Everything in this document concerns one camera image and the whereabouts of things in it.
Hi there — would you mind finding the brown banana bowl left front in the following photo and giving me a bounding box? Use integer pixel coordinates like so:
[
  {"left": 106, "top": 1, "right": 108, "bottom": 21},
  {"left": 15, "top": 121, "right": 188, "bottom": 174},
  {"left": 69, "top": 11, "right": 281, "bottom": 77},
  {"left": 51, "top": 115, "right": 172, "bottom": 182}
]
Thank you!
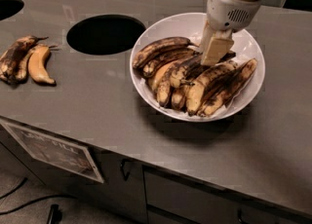
[{"left": 156, "top": 60, "right": 181, "bottom": 107}]

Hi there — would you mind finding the middle brown banana on counter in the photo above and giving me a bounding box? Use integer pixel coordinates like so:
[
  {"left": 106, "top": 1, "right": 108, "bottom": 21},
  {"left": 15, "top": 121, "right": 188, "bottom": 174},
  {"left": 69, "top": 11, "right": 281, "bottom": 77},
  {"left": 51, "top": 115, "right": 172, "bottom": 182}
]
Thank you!
[{"left": 15, "top": 44, "right": 41, "bottom": 83}]

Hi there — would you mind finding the short banana bowl front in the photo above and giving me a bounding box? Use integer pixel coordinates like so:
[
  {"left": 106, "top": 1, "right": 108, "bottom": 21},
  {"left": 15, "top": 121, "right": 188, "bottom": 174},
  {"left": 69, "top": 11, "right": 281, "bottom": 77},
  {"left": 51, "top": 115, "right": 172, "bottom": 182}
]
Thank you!
[{"left": 172, "top": 85, "right": 189, "bottom": 110}]

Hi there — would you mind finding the framed landfill sign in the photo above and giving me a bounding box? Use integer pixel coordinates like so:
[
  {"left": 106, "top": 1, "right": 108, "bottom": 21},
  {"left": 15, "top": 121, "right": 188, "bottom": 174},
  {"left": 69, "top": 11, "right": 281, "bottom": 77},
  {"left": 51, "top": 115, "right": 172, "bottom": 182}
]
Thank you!
[{"left": 1, "top": 122, "right": 104, "bottom": 183}]

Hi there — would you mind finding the black floor cable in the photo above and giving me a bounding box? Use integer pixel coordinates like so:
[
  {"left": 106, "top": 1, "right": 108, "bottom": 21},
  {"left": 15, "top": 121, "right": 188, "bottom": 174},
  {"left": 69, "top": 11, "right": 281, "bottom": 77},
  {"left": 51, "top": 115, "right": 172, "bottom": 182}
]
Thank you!
[{"left": 0, "top": 176, "right": 77, "bottom": 216}]

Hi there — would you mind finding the grey drawer front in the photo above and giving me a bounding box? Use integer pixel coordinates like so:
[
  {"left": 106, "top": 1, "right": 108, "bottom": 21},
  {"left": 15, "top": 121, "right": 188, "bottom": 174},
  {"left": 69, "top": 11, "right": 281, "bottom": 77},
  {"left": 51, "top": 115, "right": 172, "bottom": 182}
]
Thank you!
[{"left": 144, "top": 169, "right": 312, "bottom": 224}]

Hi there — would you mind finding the top dark spotted banana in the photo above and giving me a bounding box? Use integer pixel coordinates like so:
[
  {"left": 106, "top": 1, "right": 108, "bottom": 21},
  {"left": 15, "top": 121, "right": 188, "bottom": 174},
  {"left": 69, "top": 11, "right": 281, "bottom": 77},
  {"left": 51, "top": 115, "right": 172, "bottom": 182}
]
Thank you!
[{"left": 132, "top": 36, "right": 197, "bottom": 68}]

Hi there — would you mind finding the black cabinet handle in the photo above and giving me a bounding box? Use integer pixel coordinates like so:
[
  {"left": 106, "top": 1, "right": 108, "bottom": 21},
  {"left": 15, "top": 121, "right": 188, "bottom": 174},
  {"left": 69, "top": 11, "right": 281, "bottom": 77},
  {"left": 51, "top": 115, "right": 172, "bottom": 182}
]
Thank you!
[{"left": 120, "top": 159, "right": 132, "bottom": 181}]

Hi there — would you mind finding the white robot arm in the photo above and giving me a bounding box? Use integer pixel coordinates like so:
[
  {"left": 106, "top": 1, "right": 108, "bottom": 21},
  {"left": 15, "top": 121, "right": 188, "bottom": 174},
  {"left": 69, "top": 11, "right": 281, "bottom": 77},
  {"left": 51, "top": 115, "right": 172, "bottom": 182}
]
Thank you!
[{"left": 200, "top": 0, "right": 262, "bottom": 66}]

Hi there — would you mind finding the black object on floor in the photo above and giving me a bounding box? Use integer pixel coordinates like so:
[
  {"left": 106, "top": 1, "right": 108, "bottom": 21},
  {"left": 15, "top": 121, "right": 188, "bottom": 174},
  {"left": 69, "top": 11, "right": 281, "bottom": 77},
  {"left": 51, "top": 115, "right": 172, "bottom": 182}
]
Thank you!
[{"left": 46, "top": 205, "right": 62, "bottom": 224}]

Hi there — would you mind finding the dark banana on counter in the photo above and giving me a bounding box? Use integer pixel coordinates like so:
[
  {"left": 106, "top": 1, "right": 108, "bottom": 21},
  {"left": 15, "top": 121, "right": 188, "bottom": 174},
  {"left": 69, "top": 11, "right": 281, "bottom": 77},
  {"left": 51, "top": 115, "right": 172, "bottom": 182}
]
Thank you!
[{"left": 0, "top": 36, "right": 45, "bottom": 84}]

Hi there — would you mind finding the yellow banana on counter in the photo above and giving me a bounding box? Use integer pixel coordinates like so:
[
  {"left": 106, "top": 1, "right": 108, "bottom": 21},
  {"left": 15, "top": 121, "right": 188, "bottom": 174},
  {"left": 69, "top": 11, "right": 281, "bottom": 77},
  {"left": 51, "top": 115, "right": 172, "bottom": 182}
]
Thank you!
[{"left": 28, "top": 44, "right": 57, "bottom": 86}]

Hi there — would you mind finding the long spotted banana bowl right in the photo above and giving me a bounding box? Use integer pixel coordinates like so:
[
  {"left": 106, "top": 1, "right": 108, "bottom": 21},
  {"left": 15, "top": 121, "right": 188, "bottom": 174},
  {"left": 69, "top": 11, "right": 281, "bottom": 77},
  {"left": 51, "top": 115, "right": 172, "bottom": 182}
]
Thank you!
[{"left": 197, "top": 58, "right": 257, "bottom": 117}]

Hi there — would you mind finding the white bowl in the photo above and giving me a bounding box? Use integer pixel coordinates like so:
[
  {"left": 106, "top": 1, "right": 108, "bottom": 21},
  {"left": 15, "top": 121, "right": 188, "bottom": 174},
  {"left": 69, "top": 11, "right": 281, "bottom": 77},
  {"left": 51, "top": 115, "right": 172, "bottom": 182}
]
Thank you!
[{"left": 130, "top": 13, "right": 265, "bottom": 122}]

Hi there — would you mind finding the yellow brown banana bowl middle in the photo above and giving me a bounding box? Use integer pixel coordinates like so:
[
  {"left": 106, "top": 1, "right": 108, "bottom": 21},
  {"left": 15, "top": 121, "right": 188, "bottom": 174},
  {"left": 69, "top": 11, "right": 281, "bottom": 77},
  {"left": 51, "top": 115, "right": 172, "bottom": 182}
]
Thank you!
[{"left": 185, "top": 61, "right": 238, "bottom": 116}]

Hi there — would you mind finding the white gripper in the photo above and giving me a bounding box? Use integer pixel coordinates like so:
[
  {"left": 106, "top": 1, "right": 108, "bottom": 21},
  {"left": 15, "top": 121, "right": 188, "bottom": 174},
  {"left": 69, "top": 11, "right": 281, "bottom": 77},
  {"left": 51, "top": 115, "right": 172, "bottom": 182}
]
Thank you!
[{"left": 199, "top": 0, "right": 261, "bottom": 66}]

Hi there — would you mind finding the yellow banana in bowl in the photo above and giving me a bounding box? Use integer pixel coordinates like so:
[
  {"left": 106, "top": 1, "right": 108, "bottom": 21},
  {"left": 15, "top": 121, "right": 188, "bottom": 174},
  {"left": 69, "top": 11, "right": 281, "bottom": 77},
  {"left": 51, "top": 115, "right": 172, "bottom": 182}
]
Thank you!
[{"left": 147, "top": 60, "right": 175, "bottom": 94}]

